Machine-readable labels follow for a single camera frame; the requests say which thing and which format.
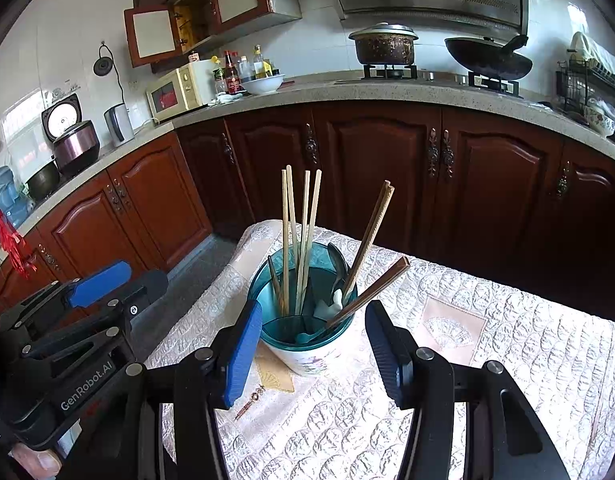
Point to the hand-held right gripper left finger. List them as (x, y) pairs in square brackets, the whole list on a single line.
[(242, 350)]

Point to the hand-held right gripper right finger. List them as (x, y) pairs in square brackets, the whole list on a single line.
[(387, 350)]

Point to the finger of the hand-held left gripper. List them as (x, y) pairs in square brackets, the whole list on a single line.
[(102, 282), (152, 285)]

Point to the white ceramic spoon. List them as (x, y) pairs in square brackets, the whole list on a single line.
[(332, 307)]

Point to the white floral teal-rimmed utensil holder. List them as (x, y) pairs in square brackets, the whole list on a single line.
[(312, 360)]

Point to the person's left hand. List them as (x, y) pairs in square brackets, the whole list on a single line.
[(37, 460)]

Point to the red gold tassel charm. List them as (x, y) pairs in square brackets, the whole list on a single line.
[(252, 401)]

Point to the red hanging knot ornament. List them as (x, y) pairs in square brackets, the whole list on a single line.
[(9, 240)]

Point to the black inner pot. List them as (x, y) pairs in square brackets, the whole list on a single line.
[(42, 182)]

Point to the quilted cream tablecloth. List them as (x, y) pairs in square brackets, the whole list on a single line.
[(512, 385)]

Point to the purple rice cooker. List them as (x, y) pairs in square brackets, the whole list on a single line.
[(74, 145)]

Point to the silver white electric kettle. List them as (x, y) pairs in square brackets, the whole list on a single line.
[(118, 125)]

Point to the dark red wooden base cabinets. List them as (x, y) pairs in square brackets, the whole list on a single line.
[(377, 160)]

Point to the cream microwave oven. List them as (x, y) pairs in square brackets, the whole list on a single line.
[(182, 90)]

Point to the white rag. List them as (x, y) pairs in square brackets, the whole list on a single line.
[(225, 100)]

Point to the dark sauce bottle red label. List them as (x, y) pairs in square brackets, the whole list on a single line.
[(231, 75)]

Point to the white mixing bowl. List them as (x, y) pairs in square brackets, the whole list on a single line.
[(262, 85)]

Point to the clear glass bottle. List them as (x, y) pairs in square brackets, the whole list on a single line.
[(246, 70)]

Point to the yellow oil bottle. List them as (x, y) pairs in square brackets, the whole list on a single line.
[(261, 62)]

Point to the grey stone kitchen countertop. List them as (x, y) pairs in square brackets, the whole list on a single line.
[(337, 92)]

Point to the gas stove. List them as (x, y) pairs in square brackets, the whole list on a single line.
[(427, 76)]

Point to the stained metal cooking pot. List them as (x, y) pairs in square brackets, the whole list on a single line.
[(385, 47)]

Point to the black wok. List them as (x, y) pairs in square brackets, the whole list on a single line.
[(487, 62)]

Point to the floral ceramic bowl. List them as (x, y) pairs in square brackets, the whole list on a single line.
[(602, 120)]

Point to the pale cloth on rack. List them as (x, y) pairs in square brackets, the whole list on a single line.
[(595, 57)]

